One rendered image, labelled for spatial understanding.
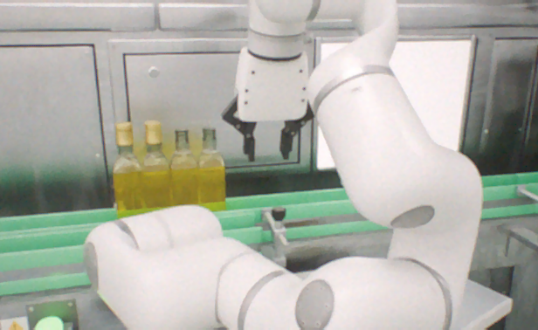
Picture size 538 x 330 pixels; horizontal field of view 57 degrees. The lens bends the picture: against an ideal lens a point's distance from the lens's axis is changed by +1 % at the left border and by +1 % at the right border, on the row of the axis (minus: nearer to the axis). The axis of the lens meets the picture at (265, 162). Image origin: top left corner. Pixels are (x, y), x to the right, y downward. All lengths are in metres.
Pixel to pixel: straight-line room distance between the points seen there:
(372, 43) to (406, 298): 0.23
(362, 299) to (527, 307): 1.37
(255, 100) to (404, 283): 0.35
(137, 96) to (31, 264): 0.42
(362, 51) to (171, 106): 0.74
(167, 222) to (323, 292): 0.28
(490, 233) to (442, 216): 0.90
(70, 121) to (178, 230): 0.64
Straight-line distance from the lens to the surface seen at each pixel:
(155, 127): 1.01
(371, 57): 0.47
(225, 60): 1.15
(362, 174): 0.41
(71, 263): 0.99
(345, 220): 1.15
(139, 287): 0.51
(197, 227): 0.63
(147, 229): 0.61
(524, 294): 1.74
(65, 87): 1.19
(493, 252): 1.37
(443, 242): 0.49
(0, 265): 1.01
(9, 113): 1.22
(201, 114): 1.16
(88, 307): 1.01
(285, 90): 0.69
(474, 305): 1.23
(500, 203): 1.35
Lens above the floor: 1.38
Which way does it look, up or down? 17 degrees down
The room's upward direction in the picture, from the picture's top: straight up
